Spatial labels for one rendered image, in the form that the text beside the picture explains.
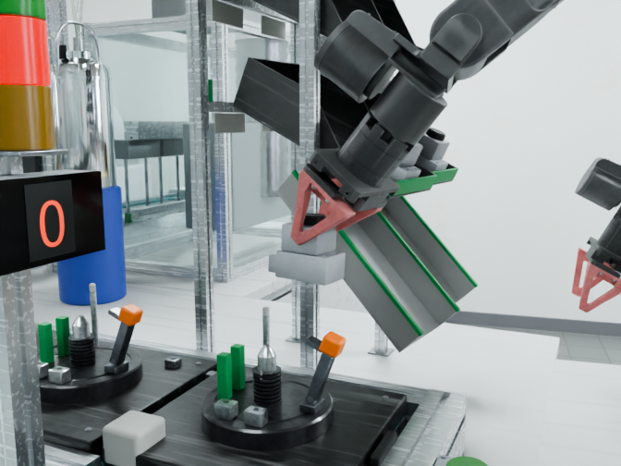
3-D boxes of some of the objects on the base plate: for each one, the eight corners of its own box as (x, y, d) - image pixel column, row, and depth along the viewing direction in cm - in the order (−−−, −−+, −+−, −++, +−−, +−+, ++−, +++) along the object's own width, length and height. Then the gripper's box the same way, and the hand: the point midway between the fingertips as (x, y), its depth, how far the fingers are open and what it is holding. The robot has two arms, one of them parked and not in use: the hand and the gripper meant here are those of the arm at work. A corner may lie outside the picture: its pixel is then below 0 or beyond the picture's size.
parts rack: (395, 349, 120) (405, -108, 106) (317, 435, 87) (318, -211, 74) (294, 335, 129) (291, -92, 115) (188, 408, 96) (168, -177, 82)
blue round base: (140, 292, 160) (134, 185, 156) (95, 309, 146) (89, 191, 142) (91, 286, 167) (85, 183, 162) (44, 301, 153) (36, 189, 148)
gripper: (396, 149, 57) (302, 268, 64) (435, 148, 66) (348, 253, 73) (346, 101, 59) (259, 221, 66) (389, 106, 68) (309, 213, 75)
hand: (310, 232), depth 69 cm, fingers closed on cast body, 4 cm apart
